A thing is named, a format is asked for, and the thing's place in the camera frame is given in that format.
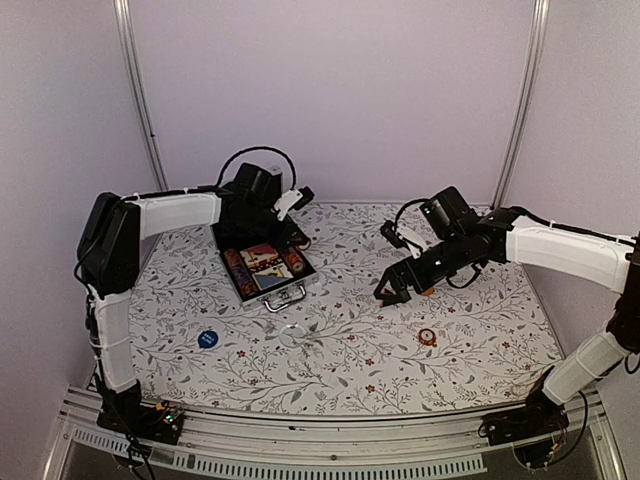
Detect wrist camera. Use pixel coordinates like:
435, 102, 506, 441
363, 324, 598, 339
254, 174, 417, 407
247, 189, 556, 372
273, 187, 315, 221
379, 186, 479, 256

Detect clear round dealer button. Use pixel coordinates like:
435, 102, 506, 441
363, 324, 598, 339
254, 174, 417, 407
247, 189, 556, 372
278, 323, 308, 348

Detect aluminium frame post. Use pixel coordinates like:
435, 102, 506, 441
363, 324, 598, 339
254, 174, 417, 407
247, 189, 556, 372
113, 0, 168, 191
491, 0, 551, 208

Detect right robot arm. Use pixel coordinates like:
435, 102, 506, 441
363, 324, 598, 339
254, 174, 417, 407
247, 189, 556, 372
374, 200, 639, 436

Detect single red poker chip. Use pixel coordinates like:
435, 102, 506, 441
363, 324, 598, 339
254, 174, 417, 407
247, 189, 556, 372
418, 328, 437, 347

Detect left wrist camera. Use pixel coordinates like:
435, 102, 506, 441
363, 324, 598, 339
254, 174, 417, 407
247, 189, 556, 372
273, 187, 315, 221

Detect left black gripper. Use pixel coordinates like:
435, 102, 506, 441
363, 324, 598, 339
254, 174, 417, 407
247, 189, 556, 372
235, 203, 309, 250

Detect floral table mat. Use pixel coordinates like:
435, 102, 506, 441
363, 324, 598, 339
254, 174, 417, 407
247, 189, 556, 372
129, 203, 561, 416

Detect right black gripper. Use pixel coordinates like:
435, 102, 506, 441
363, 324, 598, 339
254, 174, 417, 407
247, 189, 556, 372
375, 232, 471, 303

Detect front aluminium rail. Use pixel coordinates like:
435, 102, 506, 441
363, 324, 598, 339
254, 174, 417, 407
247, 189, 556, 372
43, 387, 627, 479

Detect orange poker chip stack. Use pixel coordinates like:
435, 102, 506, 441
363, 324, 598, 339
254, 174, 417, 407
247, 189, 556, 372
297, 239, 312, 251

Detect poker chip row right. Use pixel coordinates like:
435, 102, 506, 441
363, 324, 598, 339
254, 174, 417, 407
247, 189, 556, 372
280, 247, 306, 274

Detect blue playing card deck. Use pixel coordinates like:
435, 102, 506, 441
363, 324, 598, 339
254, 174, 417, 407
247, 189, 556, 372
252, 265, 294, 291

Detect poker chip row left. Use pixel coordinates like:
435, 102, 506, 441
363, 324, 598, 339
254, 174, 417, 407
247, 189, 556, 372
223, 249, 259, 300

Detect poker chip row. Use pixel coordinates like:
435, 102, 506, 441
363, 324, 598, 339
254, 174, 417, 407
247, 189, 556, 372
280, 247, 306, 274
223, 249, 259, 300

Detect left aluminium frame post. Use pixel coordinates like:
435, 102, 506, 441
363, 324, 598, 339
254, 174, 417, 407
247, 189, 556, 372
113, 0, 168, 191

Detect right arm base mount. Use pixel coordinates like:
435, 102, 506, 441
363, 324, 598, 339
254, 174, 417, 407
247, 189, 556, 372
477, 400, 569, 469

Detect aluminium poker case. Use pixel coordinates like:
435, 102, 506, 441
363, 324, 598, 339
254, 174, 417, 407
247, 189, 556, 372
212, 164, 320, 314

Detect blue round button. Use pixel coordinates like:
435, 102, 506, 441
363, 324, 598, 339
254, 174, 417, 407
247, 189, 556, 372
197, 330, 219, 350

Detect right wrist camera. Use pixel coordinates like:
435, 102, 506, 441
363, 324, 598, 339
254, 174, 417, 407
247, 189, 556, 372
379, 186, 479, 256

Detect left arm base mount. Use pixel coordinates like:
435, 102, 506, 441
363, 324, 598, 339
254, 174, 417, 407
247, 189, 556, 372
97, 394, 184, 445

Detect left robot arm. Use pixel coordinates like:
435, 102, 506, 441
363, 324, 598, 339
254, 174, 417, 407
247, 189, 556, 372
74, 163, 314, 395

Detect right aluminium frame post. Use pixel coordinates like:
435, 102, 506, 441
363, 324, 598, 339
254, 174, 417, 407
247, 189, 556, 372
491, 0, 551, 208

